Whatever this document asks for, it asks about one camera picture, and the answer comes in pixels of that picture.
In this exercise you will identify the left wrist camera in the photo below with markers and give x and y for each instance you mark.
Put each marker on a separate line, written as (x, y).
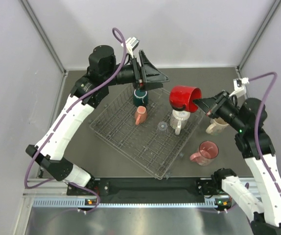
(131, 44)

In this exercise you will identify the pink mug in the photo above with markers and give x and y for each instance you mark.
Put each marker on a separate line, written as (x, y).
(205, 154)

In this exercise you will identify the small orange mug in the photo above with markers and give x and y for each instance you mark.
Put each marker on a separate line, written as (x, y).
(140, 115)

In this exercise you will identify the dark green mug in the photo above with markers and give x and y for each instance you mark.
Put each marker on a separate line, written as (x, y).
(140, 98)

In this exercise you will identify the white floral mug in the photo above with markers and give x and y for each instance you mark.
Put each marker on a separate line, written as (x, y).
(178, 120)

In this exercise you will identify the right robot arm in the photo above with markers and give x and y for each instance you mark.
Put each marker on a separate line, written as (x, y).
(257, 150)

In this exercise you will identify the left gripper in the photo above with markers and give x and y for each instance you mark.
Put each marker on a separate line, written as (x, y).
(152, 77)

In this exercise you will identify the red mug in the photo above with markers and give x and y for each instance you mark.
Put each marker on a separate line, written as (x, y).
(181, 98)

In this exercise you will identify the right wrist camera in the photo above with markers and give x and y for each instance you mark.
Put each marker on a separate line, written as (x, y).
(239, 87)

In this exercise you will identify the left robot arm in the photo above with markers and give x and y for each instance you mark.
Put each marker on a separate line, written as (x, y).
(84, 98)

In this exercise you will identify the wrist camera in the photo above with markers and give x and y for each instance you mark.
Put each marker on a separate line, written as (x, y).
(131, 44)
(239, 87)

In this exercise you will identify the clear plastic cup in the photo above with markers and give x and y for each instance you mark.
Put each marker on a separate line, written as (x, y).
(162, 126)

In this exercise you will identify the cream coral pattern mug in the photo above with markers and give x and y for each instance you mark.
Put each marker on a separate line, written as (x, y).
(217, 125)

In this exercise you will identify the slotted cable duct rail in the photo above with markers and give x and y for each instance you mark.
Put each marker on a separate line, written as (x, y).
(90, 203)

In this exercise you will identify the grey wire dish rack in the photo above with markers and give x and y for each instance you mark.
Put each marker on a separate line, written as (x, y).
(152, 150)

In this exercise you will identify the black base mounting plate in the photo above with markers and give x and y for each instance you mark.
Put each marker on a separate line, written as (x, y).
(151, 190)

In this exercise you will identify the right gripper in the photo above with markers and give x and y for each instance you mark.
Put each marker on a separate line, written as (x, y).
(207, 103)

